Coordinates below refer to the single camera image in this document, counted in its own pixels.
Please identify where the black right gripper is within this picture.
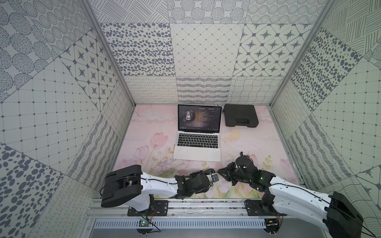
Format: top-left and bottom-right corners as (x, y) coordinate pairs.
(217, 162), (251, 186)

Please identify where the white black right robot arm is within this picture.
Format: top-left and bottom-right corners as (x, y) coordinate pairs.
(218, 154), (364, 238)

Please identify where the black plastic tool case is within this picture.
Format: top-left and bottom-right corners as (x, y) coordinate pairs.
(224, 104), (259, 128)

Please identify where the black wireless mouse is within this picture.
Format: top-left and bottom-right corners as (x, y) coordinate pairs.
(203, 169), (219, 183)

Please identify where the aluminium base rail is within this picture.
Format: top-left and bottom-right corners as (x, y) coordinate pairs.
(84, 198), (329, 219)

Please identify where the white perforated cable duct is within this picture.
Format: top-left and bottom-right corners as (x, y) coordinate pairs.
(93, 218), (266, 230)

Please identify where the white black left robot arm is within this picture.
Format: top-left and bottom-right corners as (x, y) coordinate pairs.
(100, 165), (219, 212)

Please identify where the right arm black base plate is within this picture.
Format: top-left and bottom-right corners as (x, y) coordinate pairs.
(244, 193), (286, 216)

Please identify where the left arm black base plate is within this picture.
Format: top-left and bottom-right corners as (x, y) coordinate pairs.
(128, 200), (169, 217)

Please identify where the silver laptop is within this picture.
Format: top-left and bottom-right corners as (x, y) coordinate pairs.
(173, 104), (223, 162)

